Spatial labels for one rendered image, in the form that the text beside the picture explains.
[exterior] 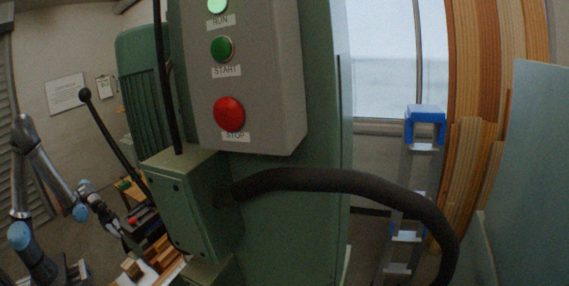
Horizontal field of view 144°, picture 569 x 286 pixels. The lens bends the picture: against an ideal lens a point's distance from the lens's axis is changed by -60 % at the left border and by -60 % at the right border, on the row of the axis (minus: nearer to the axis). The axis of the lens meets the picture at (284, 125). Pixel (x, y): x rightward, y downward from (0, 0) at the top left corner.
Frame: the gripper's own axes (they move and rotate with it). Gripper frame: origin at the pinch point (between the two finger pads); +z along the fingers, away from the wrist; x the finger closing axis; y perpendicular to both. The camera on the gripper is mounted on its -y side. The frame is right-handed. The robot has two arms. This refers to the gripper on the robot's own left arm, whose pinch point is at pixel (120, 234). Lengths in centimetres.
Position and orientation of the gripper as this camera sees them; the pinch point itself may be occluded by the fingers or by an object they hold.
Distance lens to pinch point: 102.7
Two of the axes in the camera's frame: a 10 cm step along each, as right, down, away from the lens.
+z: 8.4, 4.9, -2.1
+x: -4.1, 3.3, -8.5
